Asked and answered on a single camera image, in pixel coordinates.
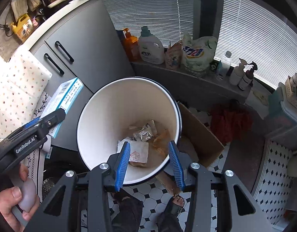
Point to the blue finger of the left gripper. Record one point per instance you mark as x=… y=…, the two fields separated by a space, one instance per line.
x=32 y=123

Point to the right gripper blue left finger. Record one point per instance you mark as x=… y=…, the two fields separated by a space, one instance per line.
x=121 y=165

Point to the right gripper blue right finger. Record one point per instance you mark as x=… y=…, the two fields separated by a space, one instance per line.
x=178 y=171

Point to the blue white cardboard box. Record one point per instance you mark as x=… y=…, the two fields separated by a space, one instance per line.
x=56 y=110

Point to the white plastic wrapper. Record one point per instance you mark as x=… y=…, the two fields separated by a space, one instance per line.
x=138 y=150

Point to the white round trash bin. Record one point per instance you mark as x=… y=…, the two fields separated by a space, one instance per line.
x=111 y=112

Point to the person's left hand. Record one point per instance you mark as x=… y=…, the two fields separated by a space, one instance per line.
x=10 y=198

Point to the brown cardboard box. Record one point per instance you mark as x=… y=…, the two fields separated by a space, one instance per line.
x=191 y=136

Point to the polka dot tablecloth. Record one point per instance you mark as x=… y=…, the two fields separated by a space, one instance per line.
x=22 y=81

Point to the yellow dish detergent bottle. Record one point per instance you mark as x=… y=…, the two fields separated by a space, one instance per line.
x=23 y=28

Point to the white laundry detergent bottle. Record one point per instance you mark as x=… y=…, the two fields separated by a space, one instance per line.
x=150 y=48

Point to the orange pump bottle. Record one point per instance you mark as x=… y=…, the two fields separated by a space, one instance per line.
x=130 y=45

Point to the dark brown pump bottle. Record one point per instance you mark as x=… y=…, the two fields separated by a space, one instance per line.
x=248 y=77

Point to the white pump bottle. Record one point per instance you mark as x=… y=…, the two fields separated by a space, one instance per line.
x=238 y=73

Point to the clear plastic water bottle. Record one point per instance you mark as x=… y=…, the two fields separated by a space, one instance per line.
x=224 y=64

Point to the green white detergent refill bag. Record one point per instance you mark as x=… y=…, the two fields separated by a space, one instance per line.
x=197 y=54

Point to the hanging cloth bags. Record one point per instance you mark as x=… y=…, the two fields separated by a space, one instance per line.
x=21 y=7

